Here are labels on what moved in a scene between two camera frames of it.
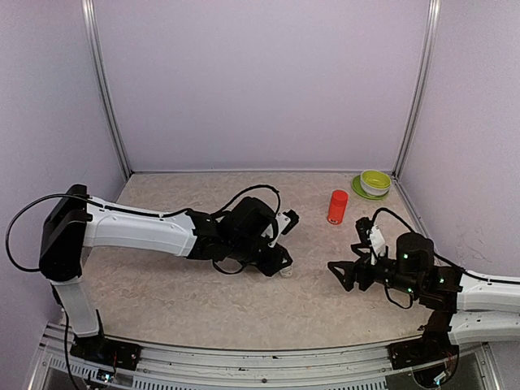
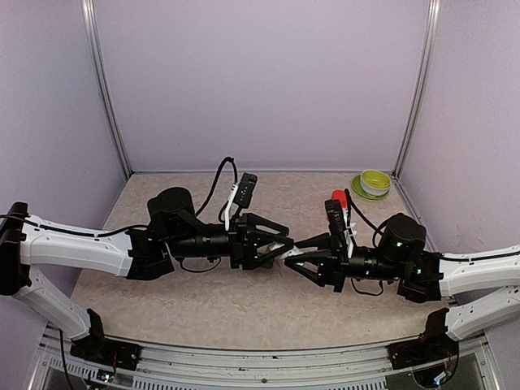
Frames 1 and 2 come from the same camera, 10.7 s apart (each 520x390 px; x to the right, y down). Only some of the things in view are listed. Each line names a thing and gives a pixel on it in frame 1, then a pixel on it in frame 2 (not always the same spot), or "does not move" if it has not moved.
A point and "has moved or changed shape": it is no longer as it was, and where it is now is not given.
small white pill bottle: (286, 271) has moved or changed shape
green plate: (359, 191) does not move
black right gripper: (362, 265) -> (333, 270)
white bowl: (375, 184) does not move
